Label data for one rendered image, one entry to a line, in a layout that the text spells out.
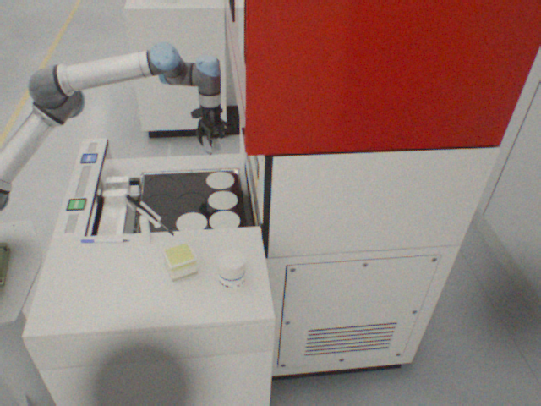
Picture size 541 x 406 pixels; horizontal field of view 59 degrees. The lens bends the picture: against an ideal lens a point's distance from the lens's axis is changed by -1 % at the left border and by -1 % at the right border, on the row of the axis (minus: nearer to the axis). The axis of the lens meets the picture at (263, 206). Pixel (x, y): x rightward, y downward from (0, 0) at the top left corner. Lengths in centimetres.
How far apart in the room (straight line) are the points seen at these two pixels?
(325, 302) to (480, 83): 91
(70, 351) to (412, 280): 116
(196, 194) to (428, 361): 137
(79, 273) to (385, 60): 98
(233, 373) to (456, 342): 141
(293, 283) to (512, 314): 144
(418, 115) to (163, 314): 85
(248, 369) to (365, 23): 96
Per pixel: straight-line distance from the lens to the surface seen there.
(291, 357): 207
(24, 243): 178
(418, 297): 193
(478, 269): 295
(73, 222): 159
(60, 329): 130
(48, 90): 156
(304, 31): 117
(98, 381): 146
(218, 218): 160
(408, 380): 237
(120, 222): 166
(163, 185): 176
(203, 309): 126
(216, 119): 161
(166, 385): 147
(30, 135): 170
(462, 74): 136
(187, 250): 131
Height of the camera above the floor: 196
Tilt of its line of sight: 40 degrees down
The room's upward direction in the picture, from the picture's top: 2 degrees clockwise
